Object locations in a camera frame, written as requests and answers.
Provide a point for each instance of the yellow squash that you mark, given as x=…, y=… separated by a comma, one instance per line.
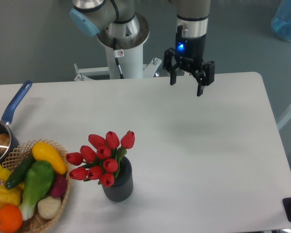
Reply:
x=43, y=151

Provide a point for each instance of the dark grey ribbed vase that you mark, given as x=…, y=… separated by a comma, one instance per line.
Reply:
x=123, y=184

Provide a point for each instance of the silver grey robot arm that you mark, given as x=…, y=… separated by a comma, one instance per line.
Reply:
x=122, y=31

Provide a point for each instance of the red tulip bouquet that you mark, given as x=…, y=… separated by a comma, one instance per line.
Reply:
x=101, y=161

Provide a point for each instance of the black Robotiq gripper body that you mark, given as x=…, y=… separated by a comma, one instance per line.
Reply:
x=189, y=52

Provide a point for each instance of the blue handled saucepan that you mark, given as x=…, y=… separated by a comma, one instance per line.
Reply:
x=8, y=115

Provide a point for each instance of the dark green cucumber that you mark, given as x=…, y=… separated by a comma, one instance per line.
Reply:
x=19, y=173

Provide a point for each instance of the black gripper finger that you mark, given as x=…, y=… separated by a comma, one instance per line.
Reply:
x=167, y=65
x=204, y=76

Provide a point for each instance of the small yellow banana pepper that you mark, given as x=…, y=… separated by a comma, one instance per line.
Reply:
x=4, y=174

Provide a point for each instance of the white garlic bulb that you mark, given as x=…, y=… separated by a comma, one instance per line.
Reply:
x=48, y=207

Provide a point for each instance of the yellow gourd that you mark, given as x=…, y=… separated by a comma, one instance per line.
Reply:
x=10, y=196

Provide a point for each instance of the purple red radish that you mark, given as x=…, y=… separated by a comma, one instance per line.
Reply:
x=59, y=187

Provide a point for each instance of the green bok choy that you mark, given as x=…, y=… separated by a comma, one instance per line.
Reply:
x=38, y=181

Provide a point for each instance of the orange fruit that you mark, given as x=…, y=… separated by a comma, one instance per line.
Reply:
x=10, y=219

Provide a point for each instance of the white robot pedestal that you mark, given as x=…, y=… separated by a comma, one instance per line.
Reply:
x=122, y=63

